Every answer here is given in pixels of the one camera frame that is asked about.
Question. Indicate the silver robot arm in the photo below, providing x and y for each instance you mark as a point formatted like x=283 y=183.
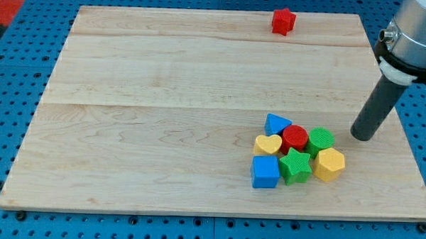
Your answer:
x=401 y=47

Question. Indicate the wooden board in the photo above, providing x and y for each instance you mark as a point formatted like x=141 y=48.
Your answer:
x=155 y=111

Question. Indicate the yellow heart block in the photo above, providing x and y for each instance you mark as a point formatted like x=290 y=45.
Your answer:
x=267 y=145

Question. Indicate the blue triangle block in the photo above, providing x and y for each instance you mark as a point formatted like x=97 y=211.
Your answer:
x=275 y=125

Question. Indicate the blue cube block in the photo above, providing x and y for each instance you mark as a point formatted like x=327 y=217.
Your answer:
x=264 y=172

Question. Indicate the red cylinder block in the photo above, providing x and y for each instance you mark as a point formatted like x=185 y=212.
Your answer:
x=295 y=137

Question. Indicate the green star block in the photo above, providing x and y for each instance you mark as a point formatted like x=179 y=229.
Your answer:
x=295 y=167

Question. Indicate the green cylinder block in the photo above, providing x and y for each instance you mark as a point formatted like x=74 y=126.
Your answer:
x=318 y=139

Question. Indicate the red star block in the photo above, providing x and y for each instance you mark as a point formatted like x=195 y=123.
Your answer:
x=283 y=21

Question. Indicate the yellow hexagon block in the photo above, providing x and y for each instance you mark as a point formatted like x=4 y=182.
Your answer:
x=329 y=164

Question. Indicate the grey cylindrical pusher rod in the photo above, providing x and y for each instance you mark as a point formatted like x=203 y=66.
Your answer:
x=378 y=105

